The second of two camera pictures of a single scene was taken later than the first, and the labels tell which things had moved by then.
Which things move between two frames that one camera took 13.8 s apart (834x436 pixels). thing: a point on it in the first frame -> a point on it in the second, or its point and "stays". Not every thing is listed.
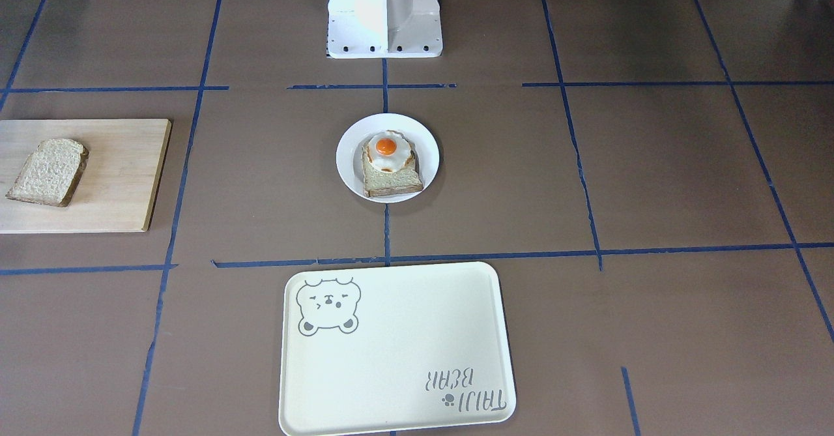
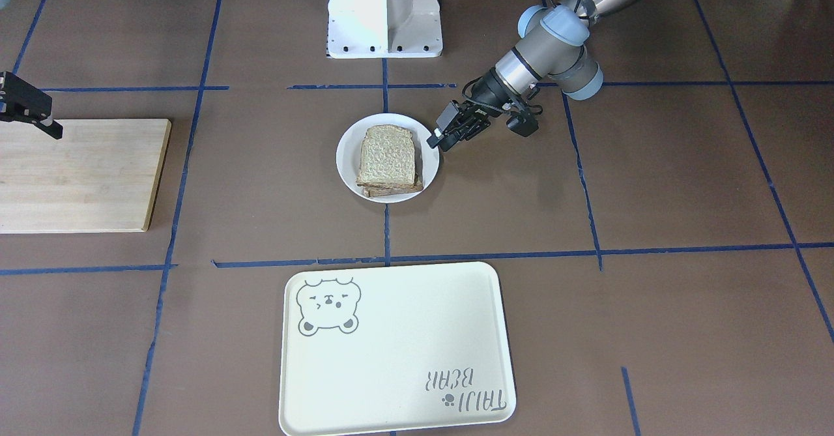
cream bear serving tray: x=394 y=347 stays
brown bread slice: x=51 y=173 -> x=387 y=158
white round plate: x=349 y=159 stays
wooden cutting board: x=116 y=189 stays
